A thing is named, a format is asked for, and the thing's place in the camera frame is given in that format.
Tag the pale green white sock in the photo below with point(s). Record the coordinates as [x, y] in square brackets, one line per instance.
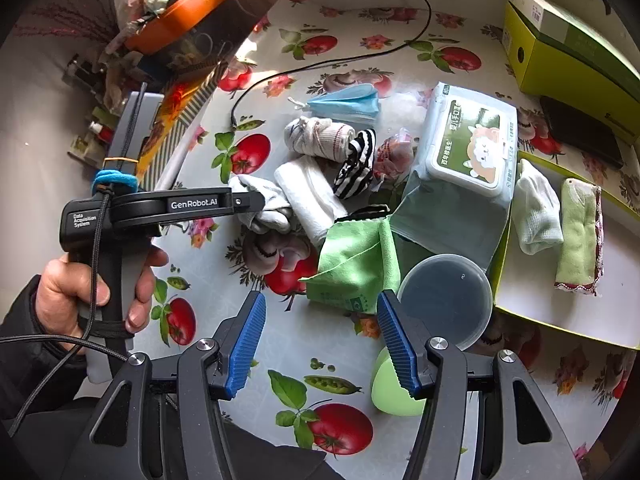
[537, 210]

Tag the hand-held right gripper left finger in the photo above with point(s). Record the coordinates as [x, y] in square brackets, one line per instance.
[245, 345]

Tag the yellow-green shoe box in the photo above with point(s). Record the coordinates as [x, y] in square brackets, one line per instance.
[560, 65]

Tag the grey pink sock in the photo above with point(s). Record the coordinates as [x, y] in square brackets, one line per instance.
[275, 255]

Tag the person's left hand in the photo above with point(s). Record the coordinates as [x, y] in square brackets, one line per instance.
[57, 300]

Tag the white green flat box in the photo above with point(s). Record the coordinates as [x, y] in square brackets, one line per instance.
[555, 20]

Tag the round clear plastic lid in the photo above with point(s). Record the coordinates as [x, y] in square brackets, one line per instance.
[445, 300]

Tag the wet wipes pack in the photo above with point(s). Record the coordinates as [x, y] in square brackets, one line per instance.
[465, 150]

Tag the person's left forearm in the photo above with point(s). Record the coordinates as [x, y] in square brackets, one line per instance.
[30, 360]

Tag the folded green towel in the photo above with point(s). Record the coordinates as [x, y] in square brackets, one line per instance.
[580, 240]

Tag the rolled white towel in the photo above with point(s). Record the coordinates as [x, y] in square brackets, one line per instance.
[310, 195]

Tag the orange plastic tray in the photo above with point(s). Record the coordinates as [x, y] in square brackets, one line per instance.
[185, 15]

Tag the grey striped sock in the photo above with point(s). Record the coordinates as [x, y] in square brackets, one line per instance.
[320, 136]

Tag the black wallet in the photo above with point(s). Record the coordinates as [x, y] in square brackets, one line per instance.
[580, 130]

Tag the yellow-green box lid tray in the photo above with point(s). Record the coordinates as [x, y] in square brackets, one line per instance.
[545, 300]

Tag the white grey sock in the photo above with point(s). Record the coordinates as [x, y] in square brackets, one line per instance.
[270, 205]

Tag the grey flat box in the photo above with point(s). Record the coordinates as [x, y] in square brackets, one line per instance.
[131, 125]

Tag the small clear snack wrapper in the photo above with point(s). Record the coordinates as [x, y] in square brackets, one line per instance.
[395, 155]

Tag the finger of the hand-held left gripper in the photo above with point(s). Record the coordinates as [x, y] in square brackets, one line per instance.
[248, 201]

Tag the yellow printed food box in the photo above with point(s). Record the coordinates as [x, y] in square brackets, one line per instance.
[172, 120]

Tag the light green round container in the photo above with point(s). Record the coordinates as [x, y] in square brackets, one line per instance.
[390, 390]

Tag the fruit print tablecloth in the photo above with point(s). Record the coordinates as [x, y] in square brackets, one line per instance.
[310, 35]

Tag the black white striped sock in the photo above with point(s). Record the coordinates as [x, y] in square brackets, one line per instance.
[356, 170]

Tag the blue face mask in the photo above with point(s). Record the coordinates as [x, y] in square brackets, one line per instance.
[345, 102]

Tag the person's dark jacket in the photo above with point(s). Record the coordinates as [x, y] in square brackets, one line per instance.
[250, 455]

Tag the green cleaning cloth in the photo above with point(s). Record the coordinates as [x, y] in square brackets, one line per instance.
[355, 265]

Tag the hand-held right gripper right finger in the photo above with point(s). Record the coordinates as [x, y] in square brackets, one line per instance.
[397, 345]

